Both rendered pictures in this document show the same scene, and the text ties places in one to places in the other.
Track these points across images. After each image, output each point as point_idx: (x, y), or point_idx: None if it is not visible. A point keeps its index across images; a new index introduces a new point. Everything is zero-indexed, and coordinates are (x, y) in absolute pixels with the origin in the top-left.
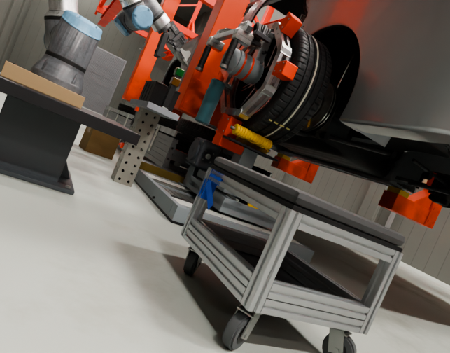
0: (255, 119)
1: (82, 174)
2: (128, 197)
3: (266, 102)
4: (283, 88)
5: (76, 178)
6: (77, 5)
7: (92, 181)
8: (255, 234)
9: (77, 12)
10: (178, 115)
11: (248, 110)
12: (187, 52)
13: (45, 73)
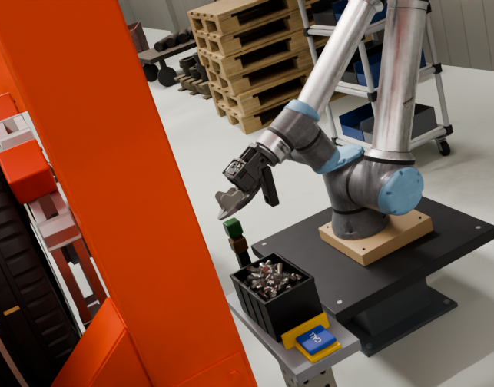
0: (71, 309)
1: (369, 386)
2: (283, 382)
3: (53, 272)
4: (37, 233)
5: (351, 355)
6: (372, 138)
7: (343, 377)
8: None
9: (371, 147)
10: (227, 296)
11: (84, 298)
12: (220, 194)
13: None
